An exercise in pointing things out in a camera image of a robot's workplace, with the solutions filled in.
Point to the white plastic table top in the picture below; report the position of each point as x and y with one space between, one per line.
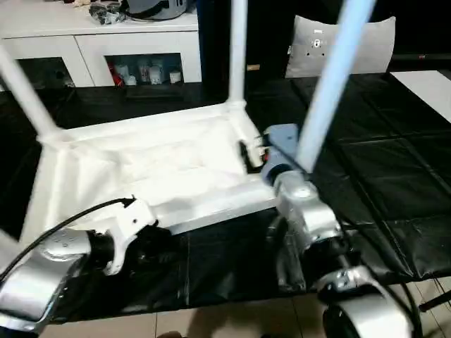
155 169

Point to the white plastic table leg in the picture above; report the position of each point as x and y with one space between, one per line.
28 91
5 246
238 49
331 77

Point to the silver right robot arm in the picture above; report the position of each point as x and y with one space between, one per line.
310 218

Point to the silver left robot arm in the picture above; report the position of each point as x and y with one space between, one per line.
42 274

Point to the small yellow label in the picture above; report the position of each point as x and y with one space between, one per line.
253 67

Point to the black cabinet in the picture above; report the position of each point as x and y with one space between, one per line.
218 42

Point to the black work mat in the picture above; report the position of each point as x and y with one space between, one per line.
394 176

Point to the grey cushion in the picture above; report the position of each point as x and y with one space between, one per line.
366 49

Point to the dark gear on cabinet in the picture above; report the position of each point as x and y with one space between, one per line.
148 8

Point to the white board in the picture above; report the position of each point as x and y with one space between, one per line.
426 84

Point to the white cabinet with glass doors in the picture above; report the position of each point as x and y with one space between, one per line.
84 35

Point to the black metal bench leg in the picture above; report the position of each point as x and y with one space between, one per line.
435 303

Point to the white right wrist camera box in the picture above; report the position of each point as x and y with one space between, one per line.
282 144

